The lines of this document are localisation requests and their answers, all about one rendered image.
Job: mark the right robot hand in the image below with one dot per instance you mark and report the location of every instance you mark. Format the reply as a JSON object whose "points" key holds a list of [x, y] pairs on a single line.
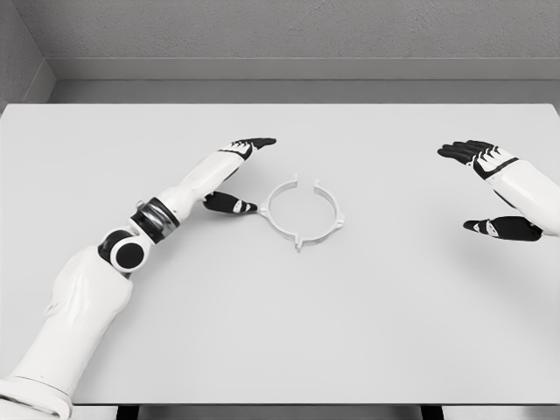
{"points": [[516, 186]]}

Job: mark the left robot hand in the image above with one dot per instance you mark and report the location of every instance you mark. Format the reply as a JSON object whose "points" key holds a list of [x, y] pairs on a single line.
{"points": [[214, 168]]}

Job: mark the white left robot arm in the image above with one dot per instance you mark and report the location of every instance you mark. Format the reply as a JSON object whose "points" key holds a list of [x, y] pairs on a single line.
{"points": [[83, 289]]}

